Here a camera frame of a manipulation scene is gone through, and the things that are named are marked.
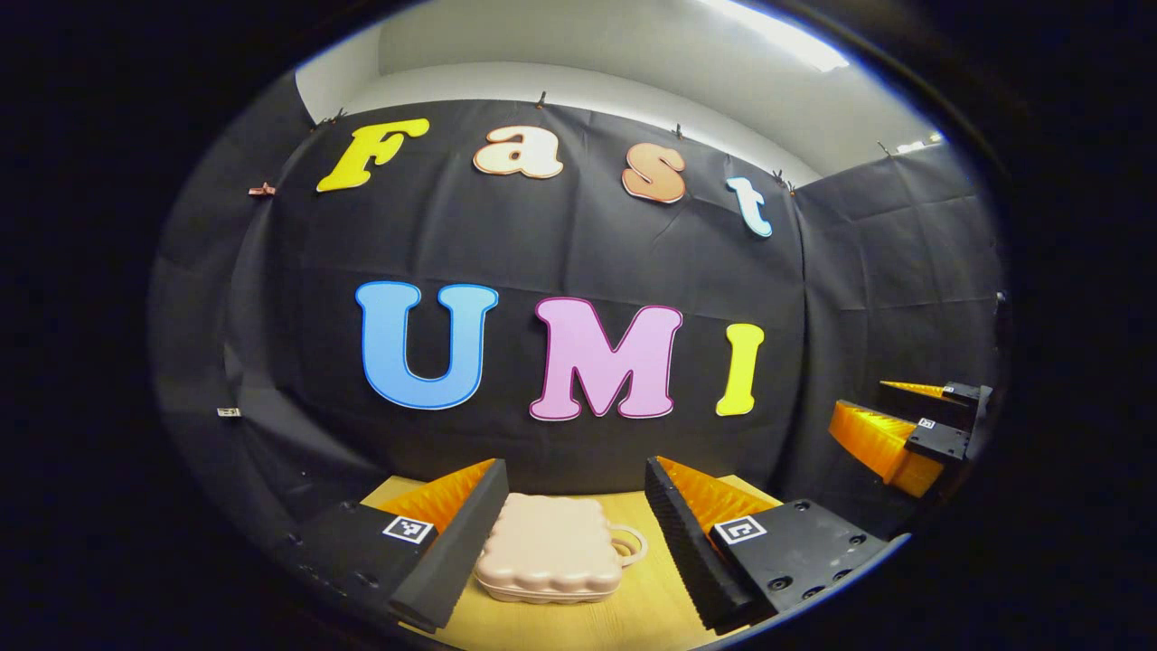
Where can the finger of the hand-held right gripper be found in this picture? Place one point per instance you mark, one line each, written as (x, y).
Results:
(931, 404)
(940, 443)

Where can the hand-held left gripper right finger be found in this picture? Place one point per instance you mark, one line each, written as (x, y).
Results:
(687, 551)

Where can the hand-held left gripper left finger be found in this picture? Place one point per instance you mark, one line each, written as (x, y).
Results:
(456, 551)

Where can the pink suitcase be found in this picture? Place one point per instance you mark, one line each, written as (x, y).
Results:
(547, 547)

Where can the black backdrop cloth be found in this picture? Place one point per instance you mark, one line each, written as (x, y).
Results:
(542, 253)

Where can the ceiling light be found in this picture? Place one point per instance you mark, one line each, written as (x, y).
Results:
(786, 36)

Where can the pink cloth clip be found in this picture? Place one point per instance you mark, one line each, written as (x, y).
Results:
(262, 190)

